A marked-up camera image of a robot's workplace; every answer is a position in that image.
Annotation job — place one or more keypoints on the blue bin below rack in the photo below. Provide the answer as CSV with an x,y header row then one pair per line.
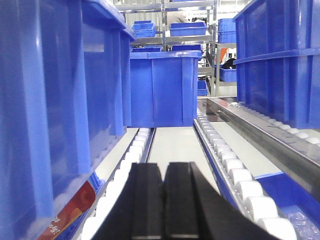
x,y
289,196

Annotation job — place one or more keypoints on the large blue plastic bin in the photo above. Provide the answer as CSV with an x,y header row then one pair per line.
x,y
63,82

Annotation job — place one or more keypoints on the small blue bin top left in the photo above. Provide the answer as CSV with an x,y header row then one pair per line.
x,y
144,29

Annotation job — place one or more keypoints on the small blue bin low shelf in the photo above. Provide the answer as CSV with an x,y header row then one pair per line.
x,y
202,88

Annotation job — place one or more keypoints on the small blue bin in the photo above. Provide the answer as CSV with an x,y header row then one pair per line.
x,y
144,29
188,29

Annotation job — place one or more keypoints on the small blue bin right shelf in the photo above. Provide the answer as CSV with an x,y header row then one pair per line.
x,y
228,75

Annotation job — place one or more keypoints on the left white roller track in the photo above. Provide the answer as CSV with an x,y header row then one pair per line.
x,y
134,147

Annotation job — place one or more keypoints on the white roller track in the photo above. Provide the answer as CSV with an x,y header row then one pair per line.
x,y
279,124
134,147
237,184

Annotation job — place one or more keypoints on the blue bin on right lane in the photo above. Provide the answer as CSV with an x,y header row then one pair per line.
x,y
278,60

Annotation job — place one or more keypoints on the red and white label sticker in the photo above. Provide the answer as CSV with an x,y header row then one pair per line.
x,y
80,202

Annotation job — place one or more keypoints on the small blue bin top middle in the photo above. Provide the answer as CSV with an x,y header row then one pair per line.
x,y
188,29

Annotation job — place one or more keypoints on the steel background shelving rack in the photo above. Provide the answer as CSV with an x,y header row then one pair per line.
x,y
165,7

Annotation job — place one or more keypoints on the stacked blue crates background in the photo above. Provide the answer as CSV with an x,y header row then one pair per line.
x,y
226,31

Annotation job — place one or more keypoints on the steel rack divider rail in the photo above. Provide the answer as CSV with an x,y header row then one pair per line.
x,y
296,157

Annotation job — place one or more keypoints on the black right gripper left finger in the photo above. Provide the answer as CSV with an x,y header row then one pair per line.
x,y
138,213

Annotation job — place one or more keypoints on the clear plastic bag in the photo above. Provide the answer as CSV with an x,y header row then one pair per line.
x,y
304,226

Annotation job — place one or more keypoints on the middle white roller track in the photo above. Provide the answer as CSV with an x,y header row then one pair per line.
x,y
237,184

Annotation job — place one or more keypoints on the right white roller track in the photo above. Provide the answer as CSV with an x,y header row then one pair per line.
x,y
279,124

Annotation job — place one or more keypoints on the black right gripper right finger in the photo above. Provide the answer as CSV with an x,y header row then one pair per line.
x,y
194,210

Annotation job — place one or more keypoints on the blue bin at rack end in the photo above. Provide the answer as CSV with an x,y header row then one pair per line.
x,y
164,88

